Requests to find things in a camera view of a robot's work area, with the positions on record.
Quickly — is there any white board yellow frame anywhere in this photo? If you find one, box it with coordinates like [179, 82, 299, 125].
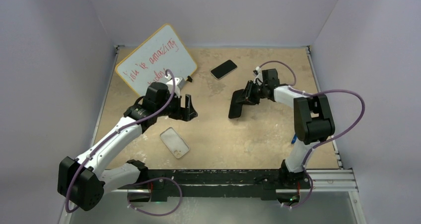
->
[115, 23, 198, 96]

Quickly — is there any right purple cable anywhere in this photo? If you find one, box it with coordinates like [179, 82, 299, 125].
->
[256, 60, 366, 209]

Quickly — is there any blue marker pen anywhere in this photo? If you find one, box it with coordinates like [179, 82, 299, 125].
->
[291, 135, 297, 144]

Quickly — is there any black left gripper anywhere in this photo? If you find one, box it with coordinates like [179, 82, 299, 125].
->
[156, 91, 197, 122]

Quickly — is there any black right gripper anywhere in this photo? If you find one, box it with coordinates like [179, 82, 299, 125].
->
[236, 80, 268, 106]

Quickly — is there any aluminium frame rail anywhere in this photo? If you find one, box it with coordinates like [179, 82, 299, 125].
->
[68, 169, 358, 194]

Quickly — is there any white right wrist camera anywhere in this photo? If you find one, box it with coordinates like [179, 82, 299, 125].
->
[253, 67, 262, 78]

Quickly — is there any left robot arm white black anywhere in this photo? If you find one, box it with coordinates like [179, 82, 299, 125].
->
[57, 82, 198, 213]

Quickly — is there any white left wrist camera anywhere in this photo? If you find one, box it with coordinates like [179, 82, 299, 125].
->
[166, 76, 186, 96]

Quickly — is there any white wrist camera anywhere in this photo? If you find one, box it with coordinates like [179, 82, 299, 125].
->
[253, 67, 262, 78]
[166, 76, 186, 96]

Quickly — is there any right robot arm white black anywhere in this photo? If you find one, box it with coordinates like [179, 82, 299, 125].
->
[228, 69, 335, 188]

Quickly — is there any black phone case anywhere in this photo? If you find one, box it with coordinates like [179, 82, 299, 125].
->
[228, 89, 244, 119]

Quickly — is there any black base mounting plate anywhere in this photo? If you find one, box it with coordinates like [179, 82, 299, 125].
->
[116, 168, 311, 203]

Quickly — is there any black phone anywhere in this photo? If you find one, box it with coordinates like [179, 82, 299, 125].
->
[210, 60, 238, 80]

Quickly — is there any white phone case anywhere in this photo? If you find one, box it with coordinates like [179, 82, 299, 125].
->
[159, 127, 190, 159]

